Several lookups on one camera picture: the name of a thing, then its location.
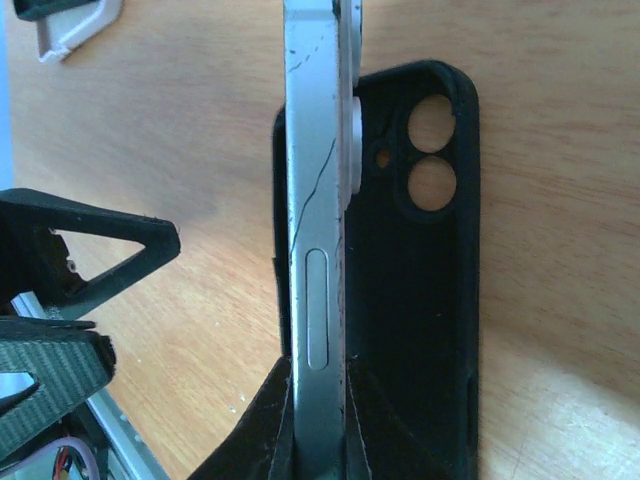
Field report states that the aluminium front rail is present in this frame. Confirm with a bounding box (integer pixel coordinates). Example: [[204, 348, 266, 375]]
[[9, 292, 171, 480]]

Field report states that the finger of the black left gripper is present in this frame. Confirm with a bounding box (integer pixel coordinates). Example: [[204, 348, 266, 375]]
[[1, 317, 116, 455], [1, 188, 181, 320]]

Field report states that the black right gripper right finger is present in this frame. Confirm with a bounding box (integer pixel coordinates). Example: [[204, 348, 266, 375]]
[[346, 358, 473, 479]]

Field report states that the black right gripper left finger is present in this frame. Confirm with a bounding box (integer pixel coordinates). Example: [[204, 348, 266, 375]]
[[189, 357, 296, 480]]

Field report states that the white phone case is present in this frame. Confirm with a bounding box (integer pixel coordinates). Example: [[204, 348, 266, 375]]
[[13, 0, 124, 63]]

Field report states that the dark smartphone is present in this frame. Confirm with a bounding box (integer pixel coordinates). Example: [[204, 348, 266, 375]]
[[283, 0, 363, 479]]

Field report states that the black silicone phone case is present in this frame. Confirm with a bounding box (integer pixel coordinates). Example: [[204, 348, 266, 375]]
[[269, 58, 482, 480]]

